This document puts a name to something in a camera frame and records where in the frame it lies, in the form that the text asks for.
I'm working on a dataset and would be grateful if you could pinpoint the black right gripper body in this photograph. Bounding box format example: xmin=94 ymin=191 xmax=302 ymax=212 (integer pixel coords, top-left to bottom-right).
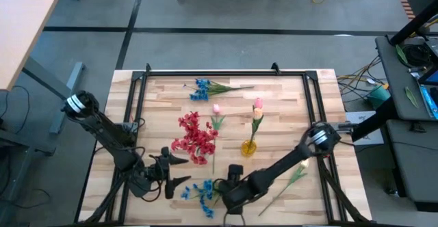
xmin=218 ymin=174 xmax=261 ymax=215

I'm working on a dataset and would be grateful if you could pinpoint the black coiled cable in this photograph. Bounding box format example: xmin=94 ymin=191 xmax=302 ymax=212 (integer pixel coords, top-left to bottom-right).
xmin=400 ymin=43 xmax=433 ymax=68

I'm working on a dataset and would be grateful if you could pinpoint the peach artificial tulip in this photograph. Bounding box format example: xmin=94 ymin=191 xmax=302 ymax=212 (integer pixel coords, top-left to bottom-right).
xmin=249 ymin=107 xmax=265 ymax=146

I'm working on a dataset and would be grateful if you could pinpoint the light pink artificial tulip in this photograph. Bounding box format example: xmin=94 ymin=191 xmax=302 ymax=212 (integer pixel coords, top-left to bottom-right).
xmin=209 ymin=103 xmax=226 ymax=176

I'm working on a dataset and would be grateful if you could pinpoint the black diagonal beam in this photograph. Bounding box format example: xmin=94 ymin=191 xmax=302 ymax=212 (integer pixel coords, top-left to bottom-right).
xmin=389 ymin=0 xmax=438 ymax=46
xmin=351 ymin=98 xmax=400 ymax=143

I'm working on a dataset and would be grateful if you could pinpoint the blue artificial flower bunch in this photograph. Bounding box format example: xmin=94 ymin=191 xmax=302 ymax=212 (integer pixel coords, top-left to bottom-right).
xmin=180 ymin=178 xmax=223 ymax=219
xmin=183 ymin=78 xmax=255 ymax=102

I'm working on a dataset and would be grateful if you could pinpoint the red artificial flower bunch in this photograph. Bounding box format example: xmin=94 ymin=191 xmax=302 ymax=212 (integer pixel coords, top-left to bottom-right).
xmin=170 ymin=133 xmax=218 ymax=166
xmin=177 ymin=110 xmax=220 ymax=142

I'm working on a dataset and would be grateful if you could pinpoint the tangled floor cable bundle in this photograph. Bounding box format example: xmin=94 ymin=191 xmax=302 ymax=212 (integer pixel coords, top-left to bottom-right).
xmin=336 ymin=55 xmax=390 ymax=102

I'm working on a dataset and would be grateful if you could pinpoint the black aluminium table frame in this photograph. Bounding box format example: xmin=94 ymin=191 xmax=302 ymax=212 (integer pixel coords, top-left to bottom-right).
xmin=77 ymin=62 xmax=373 ymax=226

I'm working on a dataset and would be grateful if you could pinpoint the green loose leaf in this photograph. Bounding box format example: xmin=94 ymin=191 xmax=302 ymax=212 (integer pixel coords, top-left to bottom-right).
xmin=404 ymin=85 xmax=420 ymax=109
xmin=395 ymin=44 xmax=410 ymax=66

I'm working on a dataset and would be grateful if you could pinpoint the amber glass vase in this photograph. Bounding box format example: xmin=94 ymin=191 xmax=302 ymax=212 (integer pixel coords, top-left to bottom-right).
xmin=240 ymin=138 xmax=257 ymax=158

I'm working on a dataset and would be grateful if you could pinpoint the blue booklet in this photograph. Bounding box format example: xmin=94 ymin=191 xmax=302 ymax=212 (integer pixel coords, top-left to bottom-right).
xmin=420 ymin=85 xmax=438 ymax=120

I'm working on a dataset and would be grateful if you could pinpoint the grey table leg frame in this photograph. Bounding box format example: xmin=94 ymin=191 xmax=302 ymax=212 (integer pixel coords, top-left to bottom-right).
xmin=20 ymin=56 xmax=86 ymax=135

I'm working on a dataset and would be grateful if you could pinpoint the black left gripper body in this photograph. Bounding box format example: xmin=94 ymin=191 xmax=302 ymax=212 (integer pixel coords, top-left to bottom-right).
xmin=128 ymin=164 xmax=168 ymax=198

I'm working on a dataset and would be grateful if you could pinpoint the light wood side table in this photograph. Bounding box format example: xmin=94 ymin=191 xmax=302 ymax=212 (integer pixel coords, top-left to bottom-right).
xmin=0 ymin=0 xmax=60 ymax=92

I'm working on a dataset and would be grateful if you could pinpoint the dark metal floor foot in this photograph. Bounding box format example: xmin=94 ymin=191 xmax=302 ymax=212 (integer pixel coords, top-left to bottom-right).
xmin=0 ymin=117 xmax=56 ymax=157

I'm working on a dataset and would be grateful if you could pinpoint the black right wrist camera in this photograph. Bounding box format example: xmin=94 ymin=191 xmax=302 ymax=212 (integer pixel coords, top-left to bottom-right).
xmin=227 ymin=163 xmax=245 ymax=184

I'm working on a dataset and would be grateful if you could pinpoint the cream artificial tulip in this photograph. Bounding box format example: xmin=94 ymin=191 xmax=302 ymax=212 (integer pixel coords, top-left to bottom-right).
xmin=257 ymin=157 xmax=310 ymax=217

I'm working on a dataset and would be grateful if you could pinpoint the tablet with blue screen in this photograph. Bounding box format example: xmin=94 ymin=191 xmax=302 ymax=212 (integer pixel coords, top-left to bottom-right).
xmin=417 ymin=65 xmax=438 ymax=87

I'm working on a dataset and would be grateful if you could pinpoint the teal cup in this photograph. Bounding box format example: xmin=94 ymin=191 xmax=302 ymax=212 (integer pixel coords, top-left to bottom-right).
xmin=367 ymin=84 xmax=391 ymax=107

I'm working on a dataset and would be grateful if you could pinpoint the dark grey side desk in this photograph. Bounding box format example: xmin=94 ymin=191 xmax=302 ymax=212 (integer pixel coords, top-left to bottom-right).
xmin=374 ymin=34 xmax=438 ymax=211

